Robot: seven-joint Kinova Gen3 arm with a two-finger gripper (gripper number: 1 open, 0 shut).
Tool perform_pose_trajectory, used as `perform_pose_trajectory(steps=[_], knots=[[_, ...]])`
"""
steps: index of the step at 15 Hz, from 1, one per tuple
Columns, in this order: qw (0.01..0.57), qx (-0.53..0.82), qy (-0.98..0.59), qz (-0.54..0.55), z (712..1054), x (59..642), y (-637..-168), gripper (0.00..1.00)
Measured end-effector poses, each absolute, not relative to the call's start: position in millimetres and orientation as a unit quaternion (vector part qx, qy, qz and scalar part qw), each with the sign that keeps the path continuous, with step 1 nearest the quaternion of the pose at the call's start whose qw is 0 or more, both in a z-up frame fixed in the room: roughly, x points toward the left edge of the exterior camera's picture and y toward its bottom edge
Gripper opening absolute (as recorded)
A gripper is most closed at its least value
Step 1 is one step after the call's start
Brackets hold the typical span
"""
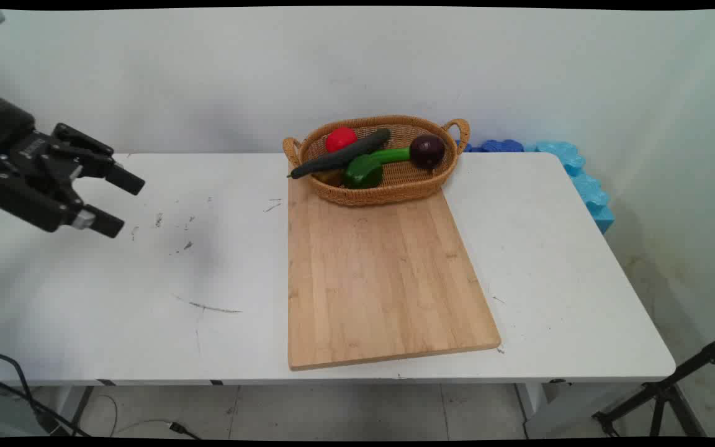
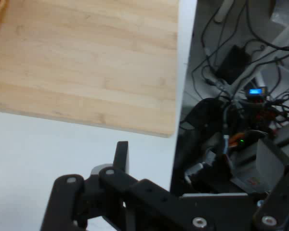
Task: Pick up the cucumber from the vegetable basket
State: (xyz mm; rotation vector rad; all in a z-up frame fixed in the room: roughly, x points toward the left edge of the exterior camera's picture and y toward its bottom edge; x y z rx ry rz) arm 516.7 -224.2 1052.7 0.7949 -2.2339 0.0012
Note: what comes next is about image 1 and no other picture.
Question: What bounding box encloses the white table leg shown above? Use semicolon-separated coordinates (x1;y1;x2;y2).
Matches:
515;380;651;440

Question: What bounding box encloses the bamboo cutting board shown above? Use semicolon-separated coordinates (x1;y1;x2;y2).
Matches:
287;179;502;372

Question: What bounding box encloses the woven wicker basket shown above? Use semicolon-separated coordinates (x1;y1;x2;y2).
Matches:
282;115;471;207

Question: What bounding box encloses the black floor cable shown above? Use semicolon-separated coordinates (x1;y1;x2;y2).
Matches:
0;348;92;439

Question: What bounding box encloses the red tomato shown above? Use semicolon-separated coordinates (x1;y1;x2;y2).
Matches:
325;127;358;153

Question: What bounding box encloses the black tripod stand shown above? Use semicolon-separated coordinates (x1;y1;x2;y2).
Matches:
591;331;715;439

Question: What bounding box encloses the dark blue foam piece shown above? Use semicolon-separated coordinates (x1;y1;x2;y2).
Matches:
457;139;526;154

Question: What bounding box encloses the purple onion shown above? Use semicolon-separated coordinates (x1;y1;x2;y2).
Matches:
409;134;447;171

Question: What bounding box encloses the white cable with black plug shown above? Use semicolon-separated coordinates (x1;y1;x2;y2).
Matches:
102;395;202;440

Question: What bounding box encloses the light blue foam piece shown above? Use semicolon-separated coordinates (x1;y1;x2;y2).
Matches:
522;141;616;235

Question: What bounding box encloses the green bell pepper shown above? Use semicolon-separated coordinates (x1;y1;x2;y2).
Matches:
342;147;411;190

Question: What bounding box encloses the dark green cucumber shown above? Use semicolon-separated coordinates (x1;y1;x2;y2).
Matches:
287;128;392;179

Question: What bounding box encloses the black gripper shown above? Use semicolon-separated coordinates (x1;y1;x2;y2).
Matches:
0;86;146;240

